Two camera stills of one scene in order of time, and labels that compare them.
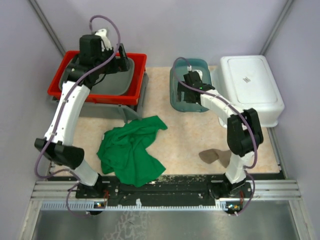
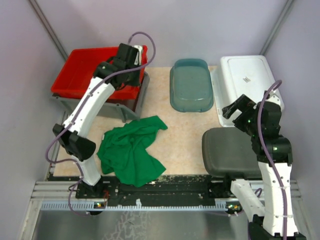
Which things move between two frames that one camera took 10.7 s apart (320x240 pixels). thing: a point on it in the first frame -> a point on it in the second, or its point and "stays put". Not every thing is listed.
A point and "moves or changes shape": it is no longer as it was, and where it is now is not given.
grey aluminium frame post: x=287 y=4 stays put
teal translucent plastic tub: x=179 y=68 stays put
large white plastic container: x=247 y=81 stays put
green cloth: x=123 y=151 stays put
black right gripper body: x=186 y=91 -> x=245 y=122
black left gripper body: x=111 y=68 -> x=132 y=66
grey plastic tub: x=113 y=83 moves or changes shape
